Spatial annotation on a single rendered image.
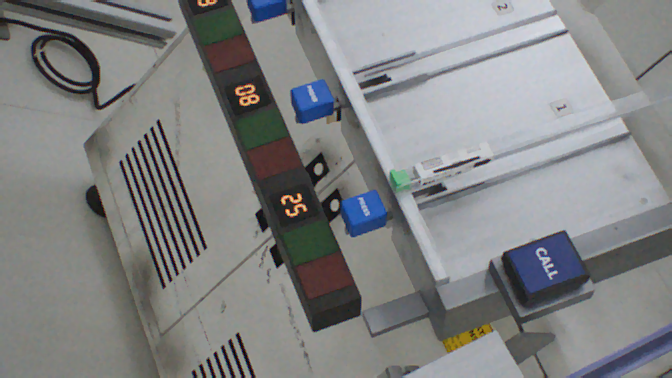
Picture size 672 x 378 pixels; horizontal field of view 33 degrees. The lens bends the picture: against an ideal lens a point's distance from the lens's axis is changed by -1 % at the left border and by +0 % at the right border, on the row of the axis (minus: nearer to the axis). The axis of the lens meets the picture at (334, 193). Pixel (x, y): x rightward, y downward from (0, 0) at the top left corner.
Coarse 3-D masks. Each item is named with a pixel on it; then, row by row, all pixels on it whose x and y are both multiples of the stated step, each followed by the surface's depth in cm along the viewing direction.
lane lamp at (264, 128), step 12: (240, 120) 92; (252, 120) 92; (264, 120) 92; (276, 120) 92; (240, 132) 91; (252, 132) 91; (264, 132) 91; (276, 132) 91; (252, 144) 91; (264, 144) 91
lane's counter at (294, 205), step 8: (304, 184) 89; (280, 192) 89; (288, 192) 89; (296, 192) 89; (304, 192) 89; (272, 200) 88; (280, 200) 88; (288, 200) 88; (296, 200) 88; (304, 200) 88; (312, 200) 88; (280, 208) 88; (288, 208) 88; (296, 208) 88; (304, 208) 88; (312, 208) 88; (280, 216) 88; (288, 216) 88; (296, 216) 88; (304, 216) 88; (312, 216) 88; (280, 224) 87; (288, 224) 87
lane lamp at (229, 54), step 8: (232, 40) 96; (240, 40) 96; (208, 48) 96; (216, 48) 96; (224, 48) 96; (232, 48) 96; (240, 48) 96; (248, 48) 96; (208, 56) 95; (216, 56) 95; (224, 56) 95; (232, 56) 95; (240, 56) 95; (248, 56) 95; (216, 64) 95; (224, 64) 95; (232, 64) 95; (240, 64) 95; (216, 72) 94
